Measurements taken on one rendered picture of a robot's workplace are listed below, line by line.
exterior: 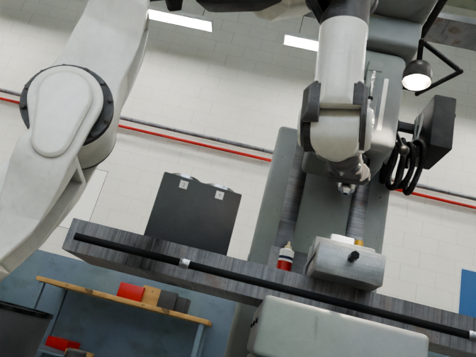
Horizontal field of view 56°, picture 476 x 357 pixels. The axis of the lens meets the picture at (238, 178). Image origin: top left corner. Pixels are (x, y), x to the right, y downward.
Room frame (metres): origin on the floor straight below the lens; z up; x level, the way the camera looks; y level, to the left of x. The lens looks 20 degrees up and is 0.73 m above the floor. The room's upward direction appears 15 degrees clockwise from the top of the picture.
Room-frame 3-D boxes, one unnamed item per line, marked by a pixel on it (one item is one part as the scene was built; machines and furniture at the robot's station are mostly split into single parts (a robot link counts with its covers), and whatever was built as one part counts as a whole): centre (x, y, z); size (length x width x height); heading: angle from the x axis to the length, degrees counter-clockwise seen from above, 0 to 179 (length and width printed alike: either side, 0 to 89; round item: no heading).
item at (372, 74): (1.06, -0.30, 1.45); 0.04 x 0.04 x 0.21; 85
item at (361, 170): (1.08, -0.27, 1.23); 0.13 x 0.12 x 0.10; 68
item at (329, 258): (1.14, -0.31, 0.97); 0.35 x 0.15 x 0.11; 173
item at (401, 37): (1.21, -0.31, 1.68); 0.34 x 0.24 x 0.10; 175
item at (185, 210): (1.20, 0.09, 1.02); 0.22 x 0.12 x 0.20; 96
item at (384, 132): (1.17, -0.31, 1.47); 0.21 x 0.19 x 0.32; 85
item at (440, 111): (1.44, -0.66, 1.62); 0.20 x 0.09 x 0.21; 175
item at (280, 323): (1.17, -0.30, 0.78); 0.50 x 0.35 x 0.12; 175
